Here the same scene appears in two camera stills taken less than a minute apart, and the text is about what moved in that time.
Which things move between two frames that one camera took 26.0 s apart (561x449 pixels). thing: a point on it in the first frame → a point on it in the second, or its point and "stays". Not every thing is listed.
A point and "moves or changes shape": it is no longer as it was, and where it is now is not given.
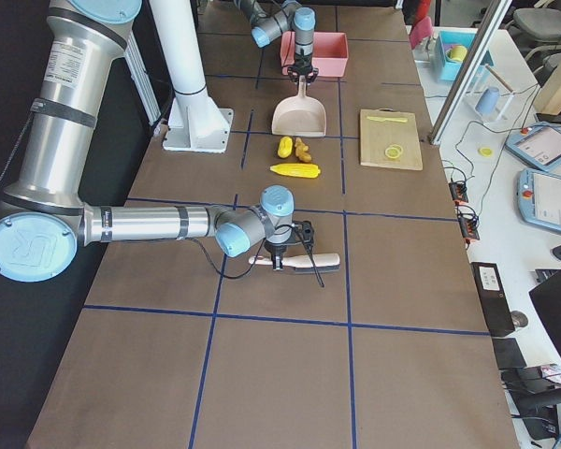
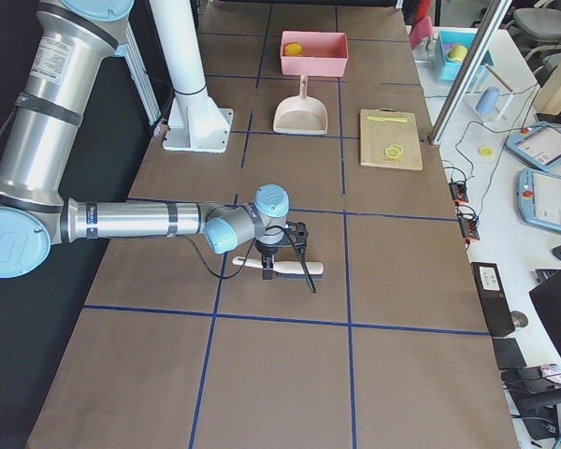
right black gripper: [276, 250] → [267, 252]
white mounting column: [196, 123] stays
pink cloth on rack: [422, 29] stays
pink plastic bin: [330, 52] stays
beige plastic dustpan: [299, 116] stays
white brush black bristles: [303, 264] moves or changes shape
